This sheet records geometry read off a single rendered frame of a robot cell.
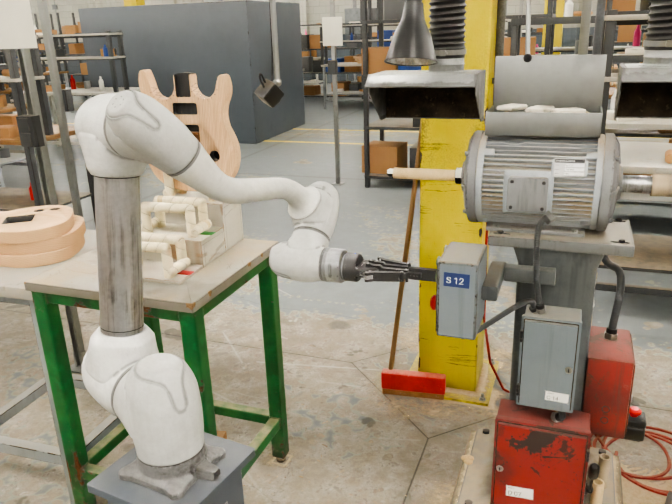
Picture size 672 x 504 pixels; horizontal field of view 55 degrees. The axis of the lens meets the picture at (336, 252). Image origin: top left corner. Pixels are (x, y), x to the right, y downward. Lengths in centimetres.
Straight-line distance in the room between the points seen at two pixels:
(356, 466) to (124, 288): 144
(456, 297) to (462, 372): 153
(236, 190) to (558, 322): 88
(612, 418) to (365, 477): 106
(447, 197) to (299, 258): 125
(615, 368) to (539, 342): 24
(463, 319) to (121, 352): 82
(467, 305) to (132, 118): 87
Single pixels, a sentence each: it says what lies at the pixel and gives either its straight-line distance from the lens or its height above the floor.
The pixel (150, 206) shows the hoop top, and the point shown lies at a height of 112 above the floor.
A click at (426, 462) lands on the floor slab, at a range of 273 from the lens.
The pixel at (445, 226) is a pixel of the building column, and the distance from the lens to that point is 283.
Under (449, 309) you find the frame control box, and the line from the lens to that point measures 160.
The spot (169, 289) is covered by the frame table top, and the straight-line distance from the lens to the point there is 200.
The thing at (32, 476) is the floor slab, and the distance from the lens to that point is 298.
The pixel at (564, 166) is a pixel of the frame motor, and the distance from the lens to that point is 171.
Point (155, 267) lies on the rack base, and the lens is 216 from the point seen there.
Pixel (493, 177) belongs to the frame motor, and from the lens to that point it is 173.
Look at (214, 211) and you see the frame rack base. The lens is 224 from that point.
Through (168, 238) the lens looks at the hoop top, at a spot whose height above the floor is 104.
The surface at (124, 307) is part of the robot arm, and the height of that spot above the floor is 106.
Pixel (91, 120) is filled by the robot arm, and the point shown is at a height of 149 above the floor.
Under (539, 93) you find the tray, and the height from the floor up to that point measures 147.
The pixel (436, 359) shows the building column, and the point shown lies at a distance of 309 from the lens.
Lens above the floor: 166
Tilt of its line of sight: 19 degrees down
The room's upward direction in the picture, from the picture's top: 2 degrees counter-clockwise
